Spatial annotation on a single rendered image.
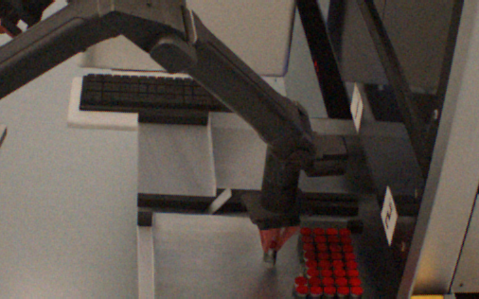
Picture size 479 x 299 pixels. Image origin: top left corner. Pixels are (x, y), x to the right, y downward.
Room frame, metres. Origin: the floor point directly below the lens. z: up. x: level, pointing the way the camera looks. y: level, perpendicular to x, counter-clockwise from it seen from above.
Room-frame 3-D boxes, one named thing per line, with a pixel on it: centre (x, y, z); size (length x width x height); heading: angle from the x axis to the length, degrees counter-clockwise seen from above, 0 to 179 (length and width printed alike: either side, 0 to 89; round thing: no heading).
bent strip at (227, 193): (1.57, 0.08, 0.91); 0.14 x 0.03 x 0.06; 98
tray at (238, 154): (1.77, -0.11, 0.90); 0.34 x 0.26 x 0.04; 98
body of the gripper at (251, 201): (1.46, -0.07, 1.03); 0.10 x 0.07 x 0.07; 113
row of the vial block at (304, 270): (1.43, -0.13, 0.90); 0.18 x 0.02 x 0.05; 8
